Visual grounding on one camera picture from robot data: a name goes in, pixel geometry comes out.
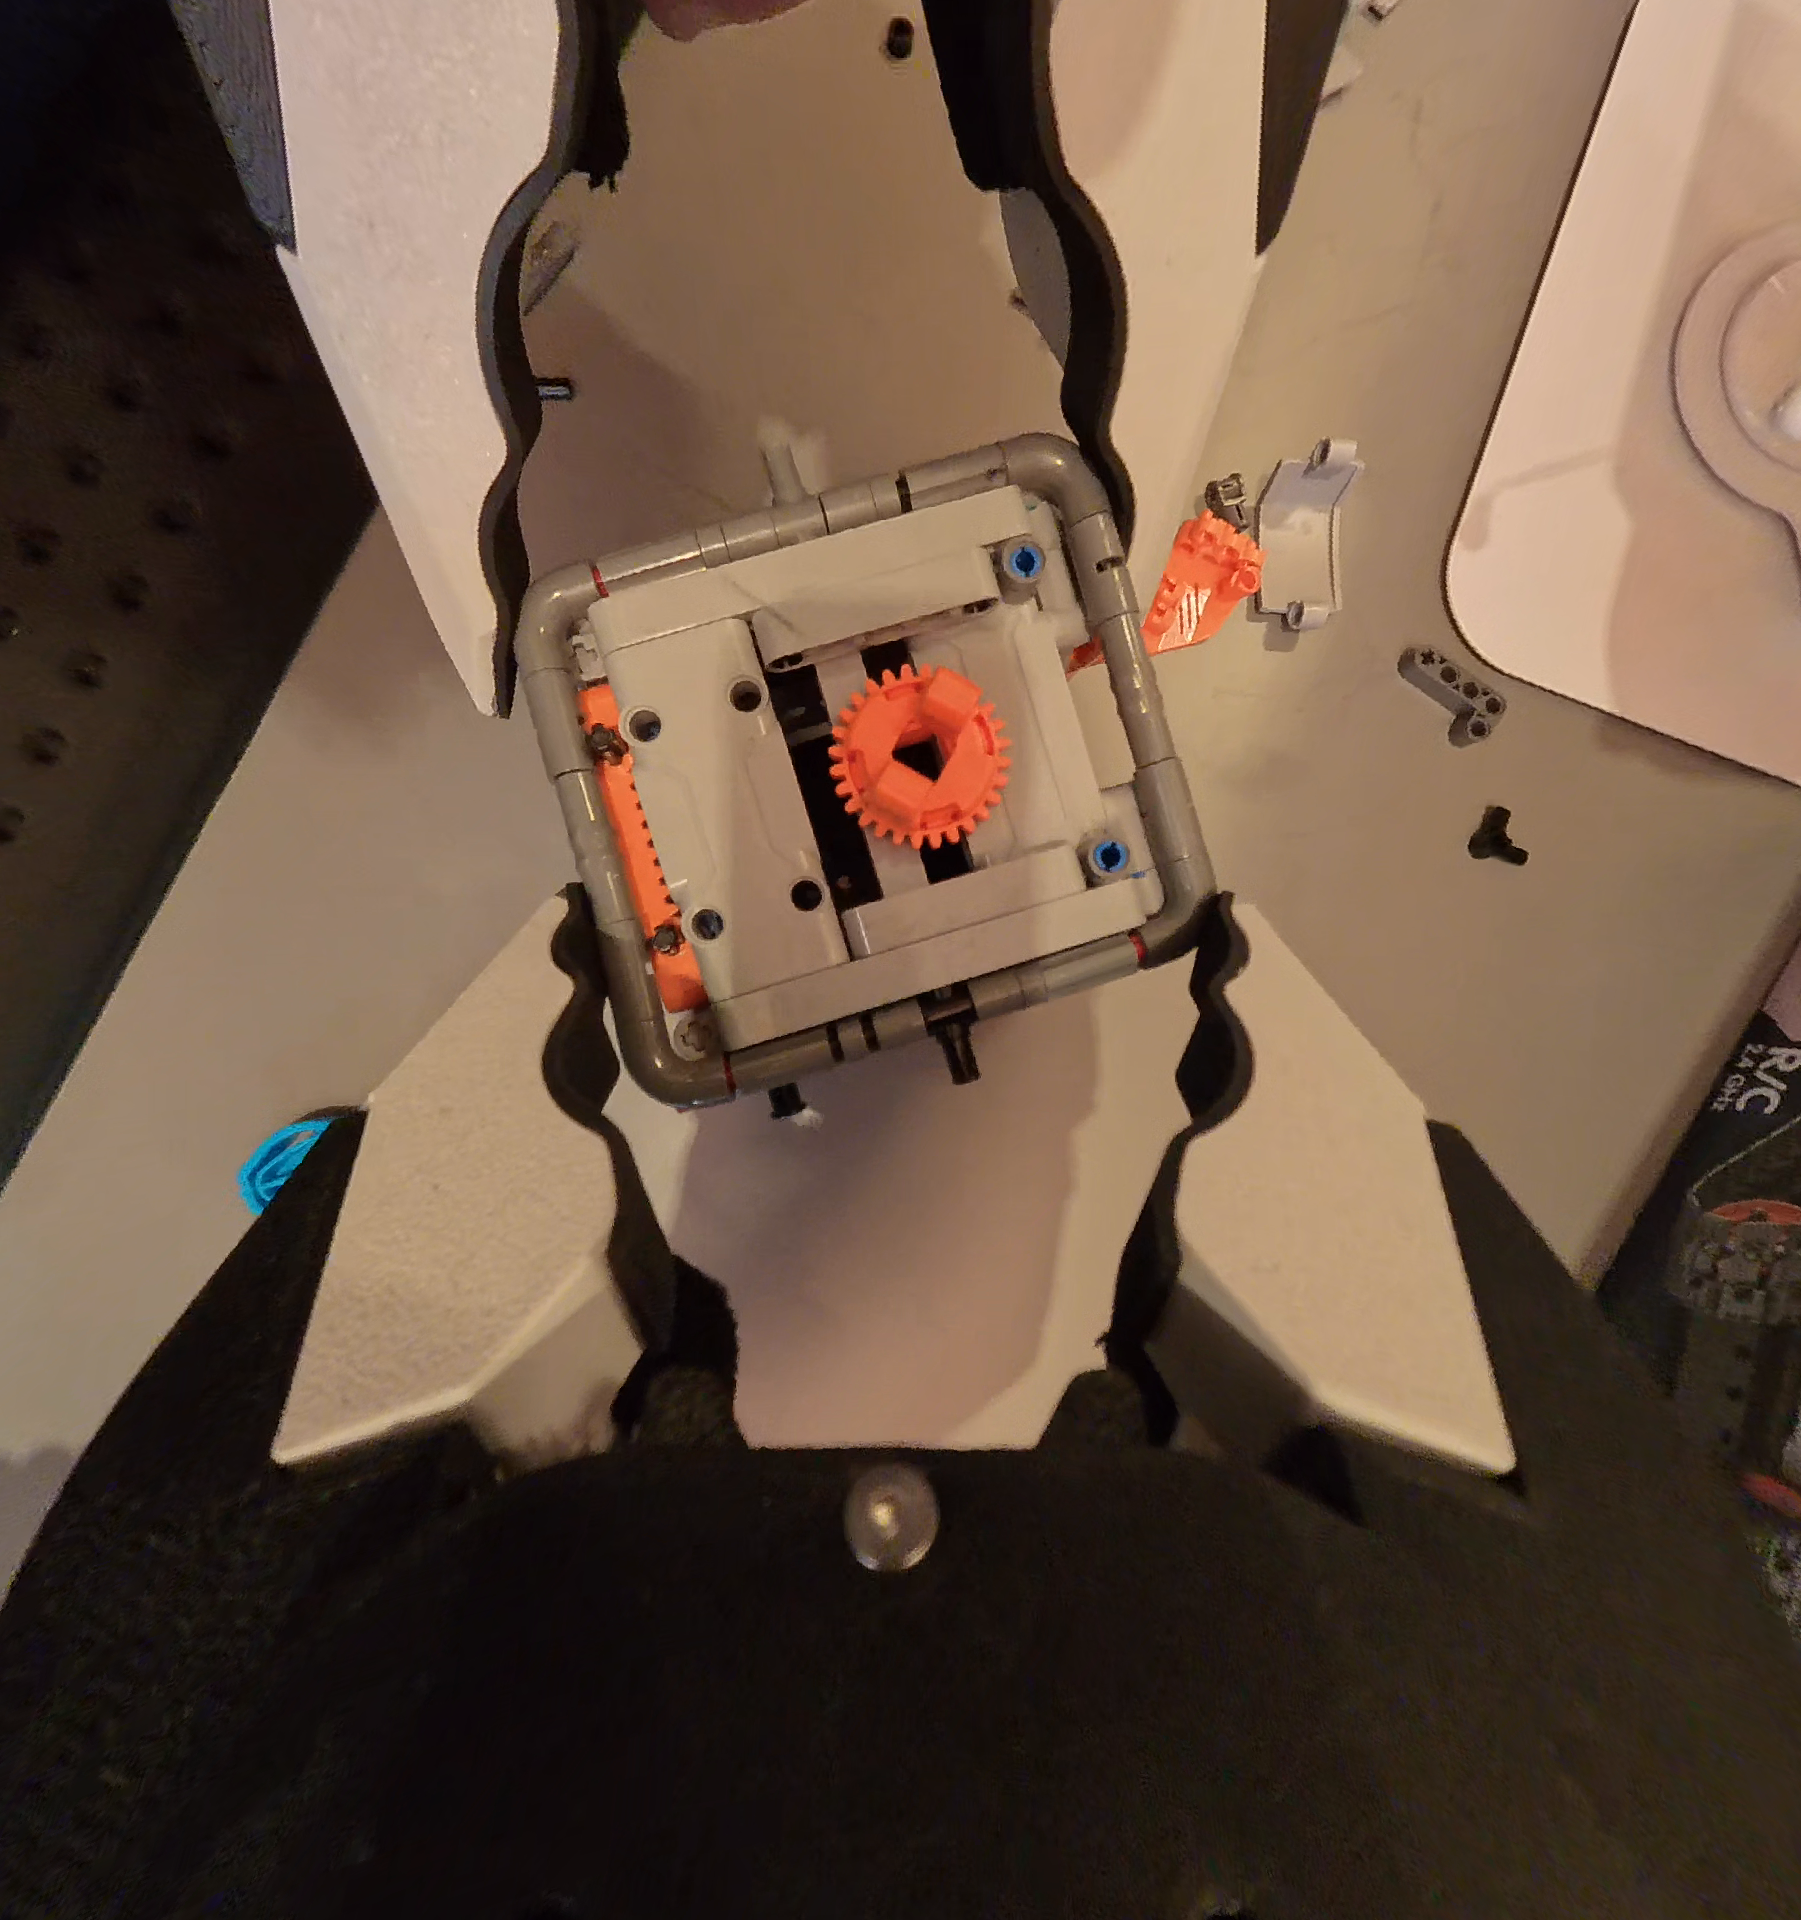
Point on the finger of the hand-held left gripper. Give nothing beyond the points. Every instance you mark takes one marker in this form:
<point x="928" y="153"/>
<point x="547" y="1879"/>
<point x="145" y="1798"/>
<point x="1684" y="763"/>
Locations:
<point x="390" y="224"/>
<point x="1184" y="151"/>

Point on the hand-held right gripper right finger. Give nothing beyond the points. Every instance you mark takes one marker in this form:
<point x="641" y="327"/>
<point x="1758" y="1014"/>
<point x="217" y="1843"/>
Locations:
<point x="1334" y="1274"/>

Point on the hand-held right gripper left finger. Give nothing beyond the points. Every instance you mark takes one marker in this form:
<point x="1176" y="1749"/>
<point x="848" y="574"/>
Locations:
<point x="451" y="1274"/>

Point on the grey building block model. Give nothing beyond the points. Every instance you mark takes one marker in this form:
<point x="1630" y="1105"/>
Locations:
<point x="721" y="780"/>

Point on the turquoise plastic tool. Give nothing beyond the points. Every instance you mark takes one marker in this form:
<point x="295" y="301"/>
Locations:
<point x="279" y="1162"/>

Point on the small grey pin connector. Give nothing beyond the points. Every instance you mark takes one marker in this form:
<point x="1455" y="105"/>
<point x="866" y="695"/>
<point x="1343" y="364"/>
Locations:
<point x="1227" y="498"/>

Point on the grey curved panel piece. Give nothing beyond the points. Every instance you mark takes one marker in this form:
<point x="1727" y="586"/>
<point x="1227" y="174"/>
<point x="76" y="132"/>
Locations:
<point x="1304" y="525"/>

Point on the toy kit cardboard box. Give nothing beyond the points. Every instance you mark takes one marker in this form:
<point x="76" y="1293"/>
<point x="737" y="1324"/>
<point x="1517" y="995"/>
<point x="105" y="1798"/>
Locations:
<point x="1769" y="1274"/>

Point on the orange wedge panel piece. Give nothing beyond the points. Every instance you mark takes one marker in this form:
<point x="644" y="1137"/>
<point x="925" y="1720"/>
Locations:
<point x="1200" y="593"/>

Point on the black angled connector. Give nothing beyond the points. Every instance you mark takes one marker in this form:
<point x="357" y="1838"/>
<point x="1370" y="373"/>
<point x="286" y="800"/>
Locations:
<point x="1497" y="841"/>

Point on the black studded armrest pad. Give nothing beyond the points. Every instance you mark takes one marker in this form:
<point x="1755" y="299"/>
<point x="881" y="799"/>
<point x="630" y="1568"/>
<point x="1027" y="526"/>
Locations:
<point x="90" y="600"/>

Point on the white book stand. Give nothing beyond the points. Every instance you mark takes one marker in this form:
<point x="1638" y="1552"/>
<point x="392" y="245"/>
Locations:
<point x="1590" y="525"/>

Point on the grey angled beam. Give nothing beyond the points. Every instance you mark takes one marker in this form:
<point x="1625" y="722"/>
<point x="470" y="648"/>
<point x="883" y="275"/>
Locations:
<point x="1455" y="692"/>

